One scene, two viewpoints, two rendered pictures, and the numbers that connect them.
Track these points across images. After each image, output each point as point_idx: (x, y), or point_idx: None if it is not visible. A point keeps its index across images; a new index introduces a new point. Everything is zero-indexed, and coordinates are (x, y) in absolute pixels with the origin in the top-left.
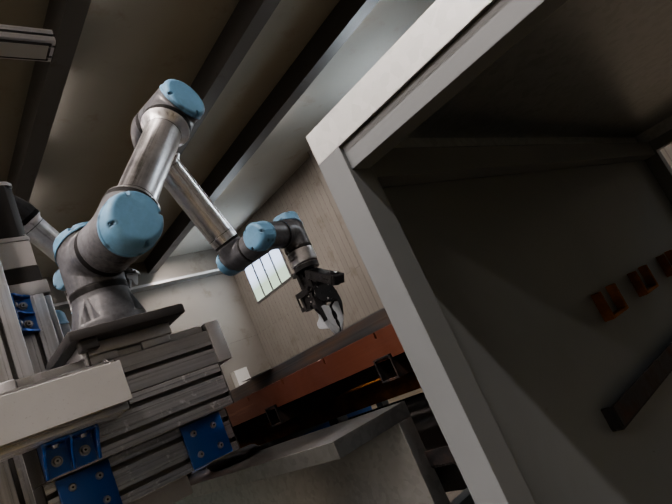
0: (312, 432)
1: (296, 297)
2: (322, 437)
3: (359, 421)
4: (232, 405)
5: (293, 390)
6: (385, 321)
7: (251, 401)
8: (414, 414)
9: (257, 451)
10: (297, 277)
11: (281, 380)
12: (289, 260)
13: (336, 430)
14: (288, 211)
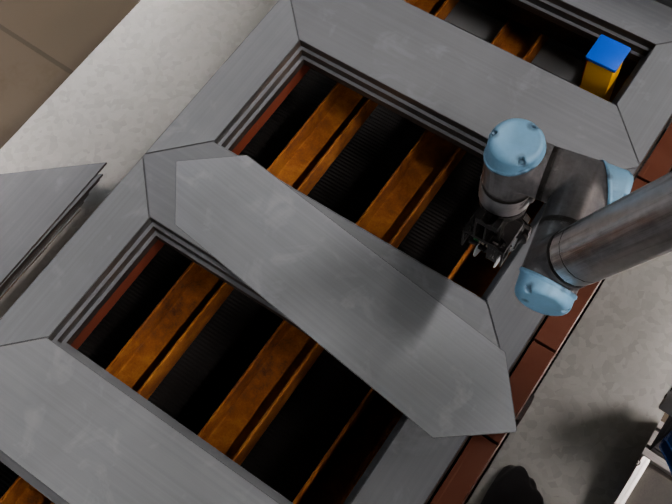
0: (557, 361)
1: (504, 253)
2: (667, 312)
3: (659, 270)
4: (466, 496)
5: (560, 346)
6: (637, 170)
7: (500, 442)
8: (224, 321)
9: (481, 488)
10: (503, 224)
11: (554, 354)
12: (522, 205)
13: (654, 298)
14: (532, 124)
